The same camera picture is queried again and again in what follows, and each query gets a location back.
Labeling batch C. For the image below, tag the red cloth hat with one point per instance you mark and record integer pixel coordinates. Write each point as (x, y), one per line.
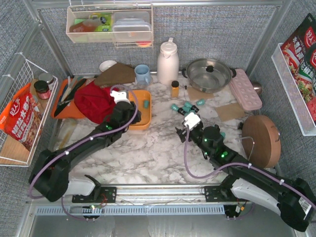
(94, 102)

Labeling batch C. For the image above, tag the clear small glass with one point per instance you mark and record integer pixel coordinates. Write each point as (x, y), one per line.
(142, 85)

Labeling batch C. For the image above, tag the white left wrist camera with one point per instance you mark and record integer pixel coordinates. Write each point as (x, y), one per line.
(120, 96)

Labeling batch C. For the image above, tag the cream wall shelf basket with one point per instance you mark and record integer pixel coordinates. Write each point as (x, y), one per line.
(79, 13)

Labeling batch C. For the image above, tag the black blade kitchen knife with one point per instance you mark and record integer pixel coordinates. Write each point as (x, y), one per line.
(62, 105)

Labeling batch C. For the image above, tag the red snack bag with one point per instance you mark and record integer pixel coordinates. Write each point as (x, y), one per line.
(19, 119)

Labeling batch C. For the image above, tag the pink egg tray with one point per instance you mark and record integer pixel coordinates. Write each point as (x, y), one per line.
(243, 91)

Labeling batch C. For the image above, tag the brown olive cloth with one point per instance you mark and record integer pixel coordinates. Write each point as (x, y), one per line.
(117, 74)

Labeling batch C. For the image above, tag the cream handle knife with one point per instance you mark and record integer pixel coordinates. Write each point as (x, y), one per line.
(70, 83)

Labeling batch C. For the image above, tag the amber liquid bottle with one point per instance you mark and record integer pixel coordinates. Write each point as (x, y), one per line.
(87, 25)

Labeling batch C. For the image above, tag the silver metal cup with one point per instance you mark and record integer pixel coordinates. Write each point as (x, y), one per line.
(257, 87)

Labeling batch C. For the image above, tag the silver lid glass jar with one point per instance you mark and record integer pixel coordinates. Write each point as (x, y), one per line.
(47, 77)

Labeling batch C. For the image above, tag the white small bowl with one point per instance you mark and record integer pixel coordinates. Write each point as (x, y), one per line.
(106, 65)

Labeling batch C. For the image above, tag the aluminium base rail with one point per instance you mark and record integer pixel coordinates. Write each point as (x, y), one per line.
(149, 200)

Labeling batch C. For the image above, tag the light blue mug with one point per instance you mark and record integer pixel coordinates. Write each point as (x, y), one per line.
(142, 73)

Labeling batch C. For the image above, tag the black lid coffee capsule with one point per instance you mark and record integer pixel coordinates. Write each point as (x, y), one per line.
(194, 108)
(181, 111)

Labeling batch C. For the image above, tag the brown cork mat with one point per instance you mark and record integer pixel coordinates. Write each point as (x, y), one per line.
(195, 95)
(230, 112)

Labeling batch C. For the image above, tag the white thermos jug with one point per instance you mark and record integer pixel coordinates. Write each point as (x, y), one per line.
(168, 62)

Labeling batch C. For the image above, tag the clear plastic food containers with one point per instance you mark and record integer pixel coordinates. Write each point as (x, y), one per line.
(131, 26)

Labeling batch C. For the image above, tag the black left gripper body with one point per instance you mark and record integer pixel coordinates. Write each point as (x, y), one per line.
(135, 114)

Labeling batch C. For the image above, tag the round wooden board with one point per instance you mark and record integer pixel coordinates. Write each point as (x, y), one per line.
(261, 141)

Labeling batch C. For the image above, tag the stainless steel pot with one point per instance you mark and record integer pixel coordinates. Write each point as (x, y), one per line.
(208, 75)

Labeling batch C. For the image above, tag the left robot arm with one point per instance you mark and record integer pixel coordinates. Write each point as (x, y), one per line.
(50, 175)

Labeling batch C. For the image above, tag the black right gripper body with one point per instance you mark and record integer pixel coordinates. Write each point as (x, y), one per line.
(185, 126)

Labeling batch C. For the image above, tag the orange juice bottle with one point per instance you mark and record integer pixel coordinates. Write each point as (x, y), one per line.
(174, 89)

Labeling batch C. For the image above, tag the dark lid glass jar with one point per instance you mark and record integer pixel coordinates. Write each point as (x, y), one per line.
(42, 89)

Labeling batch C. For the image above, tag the orange storage basket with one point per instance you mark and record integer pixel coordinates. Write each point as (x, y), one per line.
(146, 114)

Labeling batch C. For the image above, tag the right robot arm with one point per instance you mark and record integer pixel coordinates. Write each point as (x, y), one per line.
(293, 200)

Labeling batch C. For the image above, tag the white wire wall basket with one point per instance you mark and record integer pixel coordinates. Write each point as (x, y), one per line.
(12, 152)

